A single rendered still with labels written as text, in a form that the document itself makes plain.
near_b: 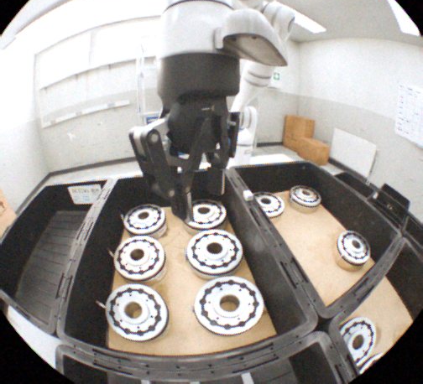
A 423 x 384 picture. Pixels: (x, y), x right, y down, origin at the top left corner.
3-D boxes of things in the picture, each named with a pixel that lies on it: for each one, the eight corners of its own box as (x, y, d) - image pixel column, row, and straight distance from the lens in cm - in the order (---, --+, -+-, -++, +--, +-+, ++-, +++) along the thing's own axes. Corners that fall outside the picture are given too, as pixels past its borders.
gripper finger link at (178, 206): (174, 168, 16) (180, 210, 18) (149, 182, 14) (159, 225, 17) (186, 173, 15) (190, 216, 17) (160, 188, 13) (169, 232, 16)
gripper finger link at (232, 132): (238, 110, 20) (229, 158, 20) (244, 114, 22) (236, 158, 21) (219, 108, 21) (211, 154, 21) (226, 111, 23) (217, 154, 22)
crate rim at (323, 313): (226, 173, 44) (227, 166, 43) (308, 166, 60) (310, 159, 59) (313, 328, 24) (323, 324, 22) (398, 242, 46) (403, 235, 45)
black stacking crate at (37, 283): (59, 212, 68) (45, 185, 64) (125, 212, 51) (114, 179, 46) (16, 305, 57) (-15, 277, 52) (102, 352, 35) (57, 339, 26)
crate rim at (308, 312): (117, 184, 47) (114, 176, 46) (226, 173, 44) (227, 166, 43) (67, 344, 28) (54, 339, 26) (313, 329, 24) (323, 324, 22)
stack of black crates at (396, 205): (359, 226, 191) (378, 189, 172) (368, 216, 217) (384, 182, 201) (383, 249, 191) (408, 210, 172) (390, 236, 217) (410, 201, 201)
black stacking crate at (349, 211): (225, 203, 49) (227, 168, 43) (301, 189, 63) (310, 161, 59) (285, 337, 32) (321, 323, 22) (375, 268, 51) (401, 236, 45)
